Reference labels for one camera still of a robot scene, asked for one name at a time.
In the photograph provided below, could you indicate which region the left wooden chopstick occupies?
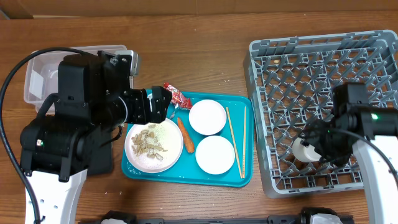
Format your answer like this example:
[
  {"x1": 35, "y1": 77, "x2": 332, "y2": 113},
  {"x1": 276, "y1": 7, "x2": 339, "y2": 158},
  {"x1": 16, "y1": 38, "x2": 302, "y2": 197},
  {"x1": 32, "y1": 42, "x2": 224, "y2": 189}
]
[{"x1": 226, "y1": 107, "x2": 243, "y2": 179}]

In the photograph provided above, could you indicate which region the wooden chopstick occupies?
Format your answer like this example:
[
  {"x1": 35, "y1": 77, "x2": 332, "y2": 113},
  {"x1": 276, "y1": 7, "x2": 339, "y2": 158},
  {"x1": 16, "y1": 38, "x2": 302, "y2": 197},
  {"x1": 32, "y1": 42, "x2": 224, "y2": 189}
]
[
  {"x1": 242, "y1": 106, "x2": 247, "y2": 179},
  {"x1": 226, "y1": 107, "x2": 243, "y2": 179}
]

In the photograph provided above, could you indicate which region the pink plate with food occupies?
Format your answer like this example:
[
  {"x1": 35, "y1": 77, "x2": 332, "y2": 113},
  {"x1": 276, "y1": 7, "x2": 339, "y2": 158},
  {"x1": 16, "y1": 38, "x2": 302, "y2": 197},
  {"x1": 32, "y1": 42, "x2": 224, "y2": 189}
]
[{"x1": 124, "y1": 119, "x2": 183, "y2": 173}]

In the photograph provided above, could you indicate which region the grey dish rack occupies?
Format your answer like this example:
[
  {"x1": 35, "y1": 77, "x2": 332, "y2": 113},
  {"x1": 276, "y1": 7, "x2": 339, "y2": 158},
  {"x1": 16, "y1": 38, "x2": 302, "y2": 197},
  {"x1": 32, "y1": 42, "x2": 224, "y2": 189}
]
[{"x1": 243, "y1": 30, "x2": 397, "y2": 198}]

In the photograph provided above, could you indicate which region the pink bowl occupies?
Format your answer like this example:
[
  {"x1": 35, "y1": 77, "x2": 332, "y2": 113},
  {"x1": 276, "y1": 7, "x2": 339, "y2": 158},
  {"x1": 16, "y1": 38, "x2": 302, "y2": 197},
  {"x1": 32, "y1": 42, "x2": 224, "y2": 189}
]
[{"x1": 188, "y1": 100, "x2": 226, "y2": 136}]

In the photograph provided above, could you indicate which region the orange carrot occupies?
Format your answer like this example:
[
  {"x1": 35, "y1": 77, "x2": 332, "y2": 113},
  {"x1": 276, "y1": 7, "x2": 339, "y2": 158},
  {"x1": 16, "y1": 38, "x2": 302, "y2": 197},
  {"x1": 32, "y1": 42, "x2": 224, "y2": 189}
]
[{"x1": 177, "y1": 118, "x2": 195, "y2": 154}]

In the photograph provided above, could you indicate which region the white cup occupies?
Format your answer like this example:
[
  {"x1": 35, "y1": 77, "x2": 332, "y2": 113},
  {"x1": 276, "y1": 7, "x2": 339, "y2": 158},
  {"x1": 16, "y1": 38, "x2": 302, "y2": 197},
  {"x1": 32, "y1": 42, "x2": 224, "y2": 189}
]
[{"x1": 292, "y1": 138, "x2": 321, "y2": 162}]

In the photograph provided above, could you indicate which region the white bowl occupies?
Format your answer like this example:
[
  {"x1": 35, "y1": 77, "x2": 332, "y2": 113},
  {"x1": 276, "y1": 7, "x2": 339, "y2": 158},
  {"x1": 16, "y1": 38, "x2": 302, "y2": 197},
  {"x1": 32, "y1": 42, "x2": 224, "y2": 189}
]
[{"x1": 195, "y1": 136, "x2": 236, "y2": 175}]

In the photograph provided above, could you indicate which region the red snack wrapper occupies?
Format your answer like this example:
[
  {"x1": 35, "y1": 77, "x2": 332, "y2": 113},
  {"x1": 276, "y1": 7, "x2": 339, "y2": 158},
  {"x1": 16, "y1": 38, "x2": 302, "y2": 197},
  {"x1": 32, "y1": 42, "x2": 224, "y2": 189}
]
[{"x1": 164, "y1": 82, "x2": 193, "y2": 110}]

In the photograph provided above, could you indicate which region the clear plastic bin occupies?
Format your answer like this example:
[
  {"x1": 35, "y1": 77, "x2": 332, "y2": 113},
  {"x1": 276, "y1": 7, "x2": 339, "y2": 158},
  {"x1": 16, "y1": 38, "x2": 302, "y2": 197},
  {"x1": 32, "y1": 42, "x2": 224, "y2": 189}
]
[{"x1": 24, "y1": 45, "x2": 141, "y2": 111}]

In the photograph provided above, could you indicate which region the teal serving tray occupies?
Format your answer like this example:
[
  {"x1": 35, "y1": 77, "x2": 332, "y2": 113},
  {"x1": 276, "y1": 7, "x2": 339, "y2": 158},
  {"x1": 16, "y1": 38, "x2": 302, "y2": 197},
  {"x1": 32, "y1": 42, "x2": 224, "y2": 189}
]
[{"x1": 121, "y1": 91, "x2": 254, "y2": 187}]

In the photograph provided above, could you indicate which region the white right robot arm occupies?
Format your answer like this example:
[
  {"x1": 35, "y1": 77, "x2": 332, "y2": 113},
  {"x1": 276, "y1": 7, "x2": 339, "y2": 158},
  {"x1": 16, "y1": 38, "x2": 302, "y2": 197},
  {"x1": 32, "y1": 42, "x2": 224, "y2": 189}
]
[{"x1": 292, "y1": 83, "x2": 397, "y2": 223}]

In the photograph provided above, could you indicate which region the black tray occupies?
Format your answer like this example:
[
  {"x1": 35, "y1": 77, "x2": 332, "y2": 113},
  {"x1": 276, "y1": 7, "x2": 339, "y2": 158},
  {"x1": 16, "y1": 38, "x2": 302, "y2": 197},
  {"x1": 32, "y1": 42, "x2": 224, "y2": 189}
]
[{"x1": 87, "y1": 130, "x2": 113, "y2": 177}]

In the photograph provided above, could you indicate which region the right wooden chopstick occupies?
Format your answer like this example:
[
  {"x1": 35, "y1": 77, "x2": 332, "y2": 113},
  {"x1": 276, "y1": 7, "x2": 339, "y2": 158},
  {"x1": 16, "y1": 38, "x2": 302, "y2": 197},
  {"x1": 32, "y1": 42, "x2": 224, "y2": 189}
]
[{"x1": 242, "y1": 106, "x2": 247, "y2": 179}]

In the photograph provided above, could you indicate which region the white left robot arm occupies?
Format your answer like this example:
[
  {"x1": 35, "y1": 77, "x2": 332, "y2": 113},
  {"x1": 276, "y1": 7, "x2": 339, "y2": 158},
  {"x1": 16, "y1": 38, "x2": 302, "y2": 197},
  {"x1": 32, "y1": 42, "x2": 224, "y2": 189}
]
[{"x1": 20, "y1": 49, "x2": 172, "y2": 223}]

